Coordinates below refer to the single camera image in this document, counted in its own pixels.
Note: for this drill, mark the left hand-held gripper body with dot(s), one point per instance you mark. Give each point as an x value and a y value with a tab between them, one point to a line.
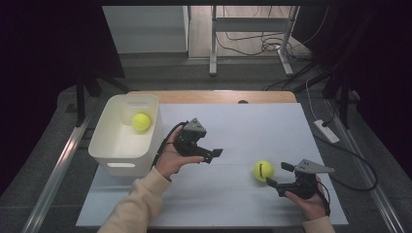
189	142

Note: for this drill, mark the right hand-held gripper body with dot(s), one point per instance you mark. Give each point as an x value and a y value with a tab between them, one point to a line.
304	184

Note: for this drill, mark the person's right hand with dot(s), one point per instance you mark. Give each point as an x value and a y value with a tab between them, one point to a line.
312	207

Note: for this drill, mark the white table mat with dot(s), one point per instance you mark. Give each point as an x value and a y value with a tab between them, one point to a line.
239	136

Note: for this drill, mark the white power strip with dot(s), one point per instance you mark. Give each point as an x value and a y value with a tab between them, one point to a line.
326	131

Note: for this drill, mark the aluminium rail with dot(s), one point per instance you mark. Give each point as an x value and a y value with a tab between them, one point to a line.
372	181
55	174

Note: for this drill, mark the person's left hand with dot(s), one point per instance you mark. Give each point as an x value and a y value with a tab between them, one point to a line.
171	161

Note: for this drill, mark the white metal desk frame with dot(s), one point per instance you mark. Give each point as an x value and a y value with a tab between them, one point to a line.
249	24

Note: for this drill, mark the white plastic bin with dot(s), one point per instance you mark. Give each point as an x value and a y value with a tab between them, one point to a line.
123	145

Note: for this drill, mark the yellow tennis ball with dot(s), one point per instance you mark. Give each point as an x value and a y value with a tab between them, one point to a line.
263	170
141	122

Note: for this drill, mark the black stand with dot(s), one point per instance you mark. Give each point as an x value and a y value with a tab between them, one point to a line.
340	87
87	87

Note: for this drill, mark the white panel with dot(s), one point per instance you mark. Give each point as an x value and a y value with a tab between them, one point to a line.
145	29

